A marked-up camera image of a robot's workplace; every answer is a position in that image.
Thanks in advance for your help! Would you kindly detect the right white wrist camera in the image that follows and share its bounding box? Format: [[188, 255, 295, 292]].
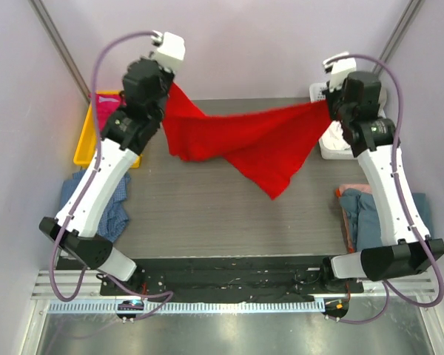
[[323, 52, 357, 92]]

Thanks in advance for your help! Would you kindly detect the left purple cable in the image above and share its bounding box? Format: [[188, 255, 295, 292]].
[[50, 31, 175, 321]]

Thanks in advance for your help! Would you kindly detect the white perforated basket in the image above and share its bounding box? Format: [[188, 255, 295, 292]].
[[309, 81, 386, 160]]

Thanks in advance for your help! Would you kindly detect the pink t shirt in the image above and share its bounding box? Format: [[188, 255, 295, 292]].
[[96, 91, 121, 130]]

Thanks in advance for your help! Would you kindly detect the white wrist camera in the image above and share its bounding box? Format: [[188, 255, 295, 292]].
[[323, 52, 357, 92], [149, 31, 186, 74]]

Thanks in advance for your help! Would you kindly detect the white slotted cable duct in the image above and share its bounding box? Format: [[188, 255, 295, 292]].
[[47, 299, 325, 314]]

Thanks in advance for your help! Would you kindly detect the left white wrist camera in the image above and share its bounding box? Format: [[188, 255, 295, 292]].
[[149, 31, 186, 74]]

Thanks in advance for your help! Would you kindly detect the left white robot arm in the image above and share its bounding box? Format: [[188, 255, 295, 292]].
[[39, 58, 182, 295]]

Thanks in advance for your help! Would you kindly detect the white shirt in basket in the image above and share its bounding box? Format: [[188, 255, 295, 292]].
[[320, 121, 350, 151]]

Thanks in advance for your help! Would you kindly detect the teal folded t shirt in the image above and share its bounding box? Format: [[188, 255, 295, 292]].
[[338, 187, 436, 254]]

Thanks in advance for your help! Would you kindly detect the yellow plastic bin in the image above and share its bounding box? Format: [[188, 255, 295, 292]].
[[73, 89, 143, 169]]

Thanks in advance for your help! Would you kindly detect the red t shirt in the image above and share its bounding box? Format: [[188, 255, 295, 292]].
[[163, 85, 331, 199]]

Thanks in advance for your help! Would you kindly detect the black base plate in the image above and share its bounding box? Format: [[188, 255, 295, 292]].
[[99, 254, 366, 301]]

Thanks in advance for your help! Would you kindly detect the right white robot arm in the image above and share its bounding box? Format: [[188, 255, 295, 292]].
[[319, 71, 444, 292]]

